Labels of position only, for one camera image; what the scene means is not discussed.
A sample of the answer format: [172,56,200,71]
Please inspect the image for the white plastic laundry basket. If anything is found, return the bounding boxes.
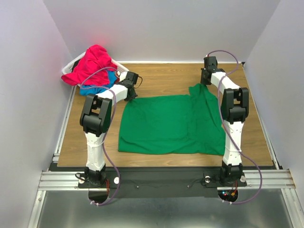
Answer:
[62,52,129,75]

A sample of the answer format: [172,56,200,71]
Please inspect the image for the blue t shirt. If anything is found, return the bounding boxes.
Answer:
[80,70,117,96]

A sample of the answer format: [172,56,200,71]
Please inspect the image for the aluminium frame rail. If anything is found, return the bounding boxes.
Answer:
[29,162,304,228]

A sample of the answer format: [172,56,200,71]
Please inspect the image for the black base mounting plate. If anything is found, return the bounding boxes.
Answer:
[76,167,247,202]

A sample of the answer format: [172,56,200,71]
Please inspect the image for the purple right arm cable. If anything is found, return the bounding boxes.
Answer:
[205,49,264,205]

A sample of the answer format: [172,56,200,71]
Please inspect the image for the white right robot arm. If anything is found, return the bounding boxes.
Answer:
[201,55,249,185]

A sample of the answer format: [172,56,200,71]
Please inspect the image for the green t shirt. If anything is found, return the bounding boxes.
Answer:
[118,84,225,156]

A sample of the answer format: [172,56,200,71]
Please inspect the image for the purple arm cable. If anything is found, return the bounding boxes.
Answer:
[205,49,264,205]
[79,67,122,207]

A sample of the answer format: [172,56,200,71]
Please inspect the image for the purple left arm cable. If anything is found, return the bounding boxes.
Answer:
[79,67,122,207]

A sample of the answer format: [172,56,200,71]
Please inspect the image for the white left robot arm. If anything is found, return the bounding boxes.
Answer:
[76,71,140,188]

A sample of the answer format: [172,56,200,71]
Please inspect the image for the red t shirt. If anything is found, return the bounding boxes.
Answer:
[61,45,117,86]

